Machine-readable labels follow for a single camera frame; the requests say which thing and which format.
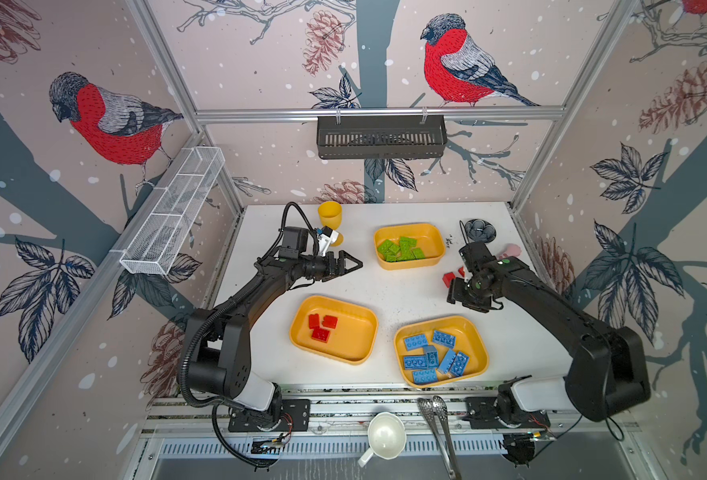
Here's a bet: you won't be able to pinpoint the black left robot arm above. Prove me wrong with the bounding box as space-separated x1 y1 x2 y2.
177 202 363 429

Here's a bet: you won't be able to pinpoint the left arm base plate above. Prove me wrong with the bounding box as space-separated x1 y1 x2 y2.
228 399 311 433

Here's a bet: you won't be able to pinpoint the blue lego brick low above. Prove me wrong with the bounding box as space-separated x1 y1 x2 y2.
413 369 439 385

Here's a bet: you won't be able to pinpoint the yellow tray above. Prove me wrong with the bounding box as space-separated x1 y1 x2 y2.
393 316 489 388
373 223 445 271
290 295 379 365

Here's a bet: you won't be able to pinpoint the dark grey round dish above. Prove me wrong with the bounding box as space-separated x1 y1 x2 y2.
463 219 497 244

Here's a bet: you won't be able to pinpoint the small red lego brick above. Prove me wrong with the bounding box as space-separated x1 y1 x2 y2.
309 314 321 330

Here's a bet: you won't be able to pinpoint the metal tongs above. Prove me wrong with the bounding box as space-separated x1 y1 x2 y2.
417 395 461 480

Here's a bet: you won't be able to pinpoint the yellow tray near right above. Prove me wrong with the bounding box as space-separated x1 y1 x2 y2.
393 316 489 388

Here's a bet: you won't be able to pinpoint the yellow plastic goblet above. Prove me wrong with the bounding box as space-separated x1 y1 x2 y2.
318 201 344 247

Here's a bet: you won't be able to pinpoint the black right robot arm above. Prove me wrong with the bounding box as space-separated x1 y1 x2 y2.
447 242 651 424

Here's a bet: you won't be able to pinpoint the green lego brick long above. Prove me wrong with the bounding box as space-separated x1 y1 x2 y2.
377 239 401 262

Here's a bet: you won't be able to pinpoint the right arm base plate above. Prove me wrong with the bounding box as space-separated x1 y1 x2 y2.
463 397 551 430

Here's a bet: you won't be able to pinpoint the black hanging wire basket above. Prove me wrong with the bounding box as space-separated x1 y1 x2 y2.
317 115 447 160

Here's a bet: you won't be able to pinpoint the pink plastic toy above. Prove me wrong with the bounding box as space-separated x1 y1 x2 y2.
497 244 521 260

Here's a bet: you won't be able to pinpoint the yellow tray near left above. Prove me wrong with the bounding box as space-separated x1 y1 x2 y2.
290 295 379 365

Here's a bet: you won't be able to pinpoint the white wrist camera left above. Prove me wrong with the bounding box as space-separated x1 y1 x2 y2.
317 226 340 256

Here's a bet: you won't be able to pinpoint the white measuring cup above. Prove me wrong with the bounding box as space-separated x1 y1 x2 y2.
357 412 407 468

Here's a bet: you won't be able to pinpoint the white wire mesh shelf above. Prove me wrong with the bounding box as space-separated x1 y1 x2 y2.
120 146 225 275

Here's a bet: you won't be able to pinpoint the yellow tray far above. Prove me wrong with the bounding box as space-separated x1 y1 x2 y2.
373 223 445 271

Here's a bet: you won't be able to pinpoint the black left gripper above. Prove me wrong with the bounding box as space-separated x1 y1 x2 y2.
298 251 361 280

